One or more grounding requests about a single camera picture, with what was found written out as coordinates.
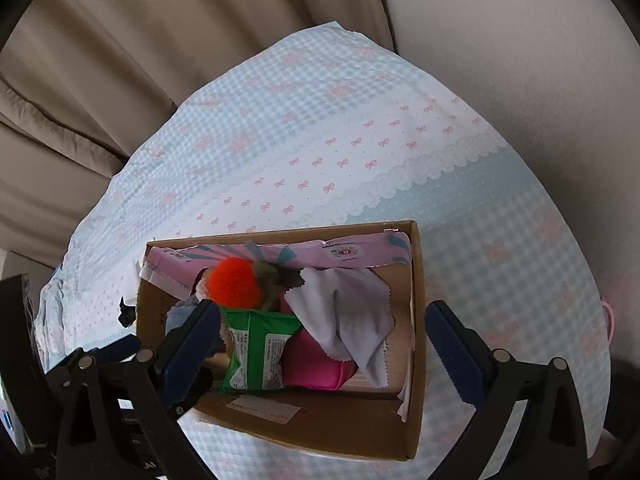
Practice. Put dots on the white cloth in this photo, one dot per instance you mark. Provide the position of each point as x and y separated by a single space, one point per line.
345 315

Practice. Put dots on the white pink plush toy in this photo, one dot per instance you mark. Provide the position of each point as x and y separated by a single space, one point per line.
202 286

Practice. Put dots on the white blue box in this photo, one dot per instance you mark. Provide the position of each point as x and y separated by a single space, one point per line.
10 422

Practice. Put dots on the green tissue packet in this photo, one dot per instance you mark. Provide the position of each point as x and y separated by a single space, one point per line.
255 350

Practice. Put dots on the light blue cloth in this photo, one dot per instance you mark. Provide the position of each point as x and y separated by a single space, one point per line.
181 316

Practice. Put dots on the beige curtain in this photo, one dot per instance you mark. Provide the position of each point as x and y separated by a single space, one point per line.
100 60

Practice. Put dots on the orange pom-pom plush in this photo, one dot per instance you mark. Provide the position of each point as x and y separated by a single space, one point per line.
235 282

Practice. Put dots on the pink pouch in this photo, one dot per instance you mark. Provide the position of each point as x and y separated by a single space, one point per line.
315 365

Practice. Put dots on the blue checked bed sheet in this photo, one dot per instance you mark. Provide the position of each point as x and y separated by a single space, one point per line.
325 135

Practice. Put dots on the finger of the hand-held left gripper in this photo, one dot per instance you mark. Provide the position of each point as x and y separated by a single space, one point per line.
120 347
197 385

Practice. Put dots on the printed cardboard box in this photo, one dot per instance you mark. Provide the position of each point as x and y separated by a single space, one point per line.
340 420

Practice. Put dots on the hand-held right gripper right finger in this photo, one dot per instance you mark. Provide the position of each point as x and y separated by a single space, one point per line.
455 355

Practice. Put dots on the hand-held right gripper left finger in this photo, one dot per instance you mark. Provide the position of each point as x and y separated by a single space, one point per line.
192 345

